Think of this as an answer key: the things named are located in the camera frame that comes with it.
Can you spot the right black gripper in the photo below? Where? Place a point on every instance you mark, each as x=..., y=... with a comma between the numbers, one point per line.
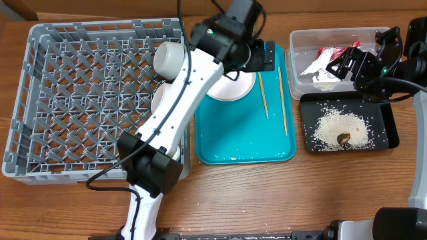
x=353, y=62

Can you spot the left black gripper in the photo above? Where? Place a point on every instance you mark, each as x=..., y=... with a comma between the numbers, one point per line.
x=258, y=62

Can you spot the wooden chopstick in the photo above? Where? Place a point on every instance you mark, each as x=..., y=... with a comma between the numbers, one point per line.
x=263, y=94
x=282, y=101

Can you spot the white red wrapper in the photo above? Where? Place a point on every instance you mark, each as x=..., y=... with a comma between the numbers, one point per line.
x=317, y=69

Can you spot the large white plate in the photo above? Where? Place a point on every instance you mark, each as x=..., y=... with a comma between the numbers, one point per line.
x=226, y=89

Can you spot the white rice pile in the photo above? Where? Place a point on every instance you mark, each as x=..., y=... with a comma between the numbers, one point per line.
x=366, y=133

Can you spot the grey bowl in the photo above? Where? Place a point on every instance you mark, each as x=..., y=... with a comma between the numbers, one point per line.
x=168, y=60

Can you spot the small white pink plate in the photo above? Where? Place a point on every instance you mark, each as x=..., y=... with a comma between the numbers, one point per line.
x=159, y=96

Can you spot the white cup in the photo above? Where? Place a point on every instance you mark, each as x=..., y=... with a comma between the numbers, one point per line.
x=177, y=154

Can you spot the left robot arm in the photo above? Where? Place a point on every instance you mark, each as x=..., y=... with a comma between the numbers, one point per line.
x=219, y=44

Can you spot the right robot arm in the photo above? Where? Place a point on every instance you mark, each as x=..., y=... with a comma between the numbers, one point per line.
x=395, y=73

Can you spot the clear plastic bin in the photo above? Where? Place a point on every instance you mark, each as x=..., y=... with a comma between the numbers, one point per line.
x=303, y=51

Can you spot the teal serving tray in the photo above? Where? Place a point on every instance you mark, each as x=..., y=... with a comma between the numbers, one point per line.
x=232, y=132

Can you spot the black tray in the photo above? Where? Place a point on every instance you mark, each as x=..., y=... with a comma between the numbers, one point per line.
x=311, y=104

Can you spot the grey plastic dish rack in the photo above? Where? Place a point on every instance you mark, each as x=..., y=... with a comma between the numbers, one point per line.
x=82, y=84

